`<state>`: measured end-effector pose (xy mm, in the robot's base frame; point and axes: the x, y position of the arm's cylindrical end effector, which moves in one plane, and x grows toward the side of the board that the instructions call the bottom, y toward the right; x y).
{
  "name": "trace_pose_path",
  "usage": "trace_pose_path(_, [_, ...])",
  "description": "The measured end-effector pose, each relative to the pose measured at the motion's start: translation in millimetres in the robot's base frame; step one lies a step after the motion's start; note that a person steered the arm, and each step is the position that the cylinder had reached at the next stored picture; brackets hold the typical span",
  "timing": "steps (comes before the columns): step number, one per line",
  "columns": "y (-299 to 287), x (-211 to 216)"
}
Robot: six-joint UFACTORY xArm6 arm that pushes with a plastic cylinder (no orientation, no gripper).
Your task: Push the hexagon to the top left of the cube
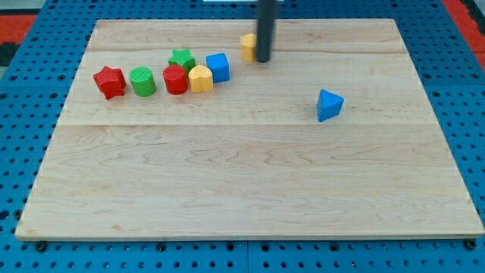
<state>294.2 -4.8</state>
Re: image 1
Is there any green star block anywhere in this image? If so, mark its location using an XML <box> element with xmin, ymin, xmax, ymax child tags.
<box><xmin>168</xmin><ymin>49</ymin><xmax>196</xmax><ymax>74</ymax></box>

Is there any yellow heart block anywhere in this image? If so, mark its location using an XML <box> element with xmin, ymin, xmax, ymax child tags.
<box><xmin>189</xmin><ymin>65</ymin><xmax>214</xmax><ymax>93</ymax></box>

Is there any green cylinder block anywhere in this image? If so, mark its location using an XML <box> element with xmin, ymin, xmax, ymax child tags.
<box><xmin>130</xmin><ymin>67</ymin><xmax>156</xmax><ymax>97</ymax></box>

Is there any blue triangle block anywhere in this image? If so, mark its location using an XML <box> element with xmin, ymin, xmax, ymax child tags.
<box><xmin>316</xmin><ymin>89</ymin><xmax>345</xmax><ymax>122</ymax></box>

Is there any red cylinder block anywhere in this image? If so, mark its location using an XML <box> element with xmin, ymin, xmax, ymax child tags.
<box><xmin>162</xmin><ymin>64</ymin><xmax>188</xmax><ymax>95</ymax></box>

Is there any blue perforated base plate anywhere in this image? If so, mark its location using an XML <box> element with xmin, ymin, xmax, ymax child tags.
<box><xmin>1</xmin><ymin>0</ymin><xmax>484</xmax><ymax>272</ymax></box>

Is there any yellow hexagon block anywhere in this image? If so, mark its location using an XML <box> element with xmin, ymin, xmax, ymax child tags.
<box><xmin>240</xmin><ymin>33</ymin><xmax>256</xmax><ymax>62</ymax></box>

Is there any blue cube block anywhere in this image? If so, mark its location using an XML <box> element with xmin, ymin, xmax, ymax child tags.
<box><xmin>205</xmin><ymin>53</ymin><xmax>230</xmax><ymax>83</ymax></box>

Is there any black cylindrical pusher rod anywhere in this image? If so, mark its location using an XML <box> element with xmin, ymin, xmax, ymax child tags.
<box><xmin>255</xmin><ymin>0</ymin><xmax>277</xmax><ymax>63</ymax></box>

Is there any light wooden board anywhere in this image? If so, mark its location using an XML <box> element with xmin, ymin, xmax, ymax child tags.
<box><xmin>16</xmin><ymin>19</ymin><xmax>484</xmax><ymax>241</ymax></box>

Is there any red star block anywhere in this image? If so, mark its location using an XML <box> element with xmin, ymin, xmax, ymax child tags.
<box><xmin>93</xmin><ymin>66</ymin><xmax>127</xmax><ymax>100</ymax></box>

